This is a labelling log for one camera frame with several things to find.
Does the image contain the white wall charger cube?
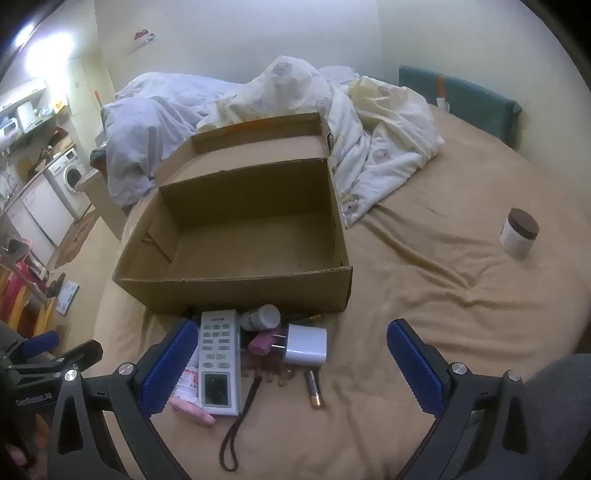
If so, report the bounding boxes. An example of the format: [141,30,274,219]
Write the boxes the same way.
[270,323,328,369]

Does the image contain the green cushion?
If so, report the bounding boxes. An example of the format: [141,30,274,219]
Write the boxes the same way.
[398,64,522,148]

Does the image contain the small cylindrical battery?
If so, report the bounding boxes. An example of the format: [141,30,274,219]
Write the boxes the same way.
[305,368,322,408]

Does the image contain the yellow wooden chair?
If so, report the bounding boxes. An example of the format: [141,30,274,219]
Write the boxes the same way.
[0,258,58,335]

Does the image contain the white washing machine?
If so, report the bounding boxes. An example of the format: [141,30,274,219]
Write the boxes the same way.
[46,147,93,220]

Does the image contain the cardboard box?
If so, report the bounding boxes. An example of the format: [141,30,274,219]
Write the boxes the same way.
[112,112,353,315]

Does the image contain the white tube red label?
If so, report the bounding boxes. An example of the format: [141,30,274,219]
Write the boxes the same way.
[178,344,201,402]

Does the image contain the pink case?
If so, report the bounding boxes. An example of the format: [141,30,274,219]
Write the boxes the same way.
[168,392,215,428]

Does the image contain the black wrist strap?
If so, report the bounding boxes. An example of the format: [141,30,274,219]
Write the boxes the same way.
[220,375,263,472]

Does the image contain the person's right leg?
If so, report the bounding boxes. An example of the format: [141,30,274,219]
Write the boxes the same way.
[526,353,591,480]

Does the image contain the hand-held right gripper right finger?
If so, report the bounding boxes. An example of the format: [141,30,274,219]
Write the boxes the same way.
[387,318,543,480]

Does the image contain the small pink plug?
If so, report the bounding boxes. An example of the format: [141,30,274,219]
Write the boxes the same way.
[248,329,274,356]

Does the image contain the cream printed duvet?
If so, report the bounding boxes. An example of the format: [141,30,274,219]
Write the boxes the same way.
[196,55,446,229]

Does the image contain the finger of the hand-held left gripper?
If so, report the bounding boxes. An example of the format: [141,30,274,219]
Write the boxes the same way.
[7,340,103,377]
[18,330,61,358]

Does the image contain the pale blue blanket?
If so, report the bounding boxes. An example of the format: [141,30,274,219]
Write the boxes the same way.
[99,71,252,208]

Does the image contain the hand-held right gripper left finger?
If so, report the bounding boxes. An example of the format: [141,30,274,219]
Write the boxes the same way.
[46,318,200,480]

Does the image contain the orange strap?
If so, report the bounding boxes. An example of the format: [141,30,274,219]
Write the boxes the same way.
[436,74,451,112]

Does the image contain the white low cabinet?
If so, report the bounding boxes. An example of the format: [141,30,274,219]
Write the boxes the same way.
[7,173,75,247]

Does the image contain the wooden bedside cabinet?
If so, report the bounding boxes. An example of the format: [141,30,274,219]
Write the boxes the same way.
[76,168,130,241]

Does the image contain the white pill bottle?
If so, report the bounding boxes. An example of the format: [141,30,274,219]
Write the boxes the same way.
[239,305,281,332]

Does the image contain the brown floor rug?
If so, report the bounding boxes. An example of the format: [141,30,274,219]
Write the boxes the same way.
[54,210,100,268]

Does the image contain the white remote control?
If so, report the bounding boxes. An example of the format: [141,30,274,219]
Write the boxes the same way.
[199,310,243,416]

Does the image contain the floor scale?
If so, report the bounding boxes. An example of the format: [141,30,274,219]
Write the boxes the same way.
[56,281,80,316]

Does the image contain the dark brown hair claw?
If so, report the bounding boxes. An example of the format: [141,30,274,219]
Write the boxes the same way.
[242,353,296,386]

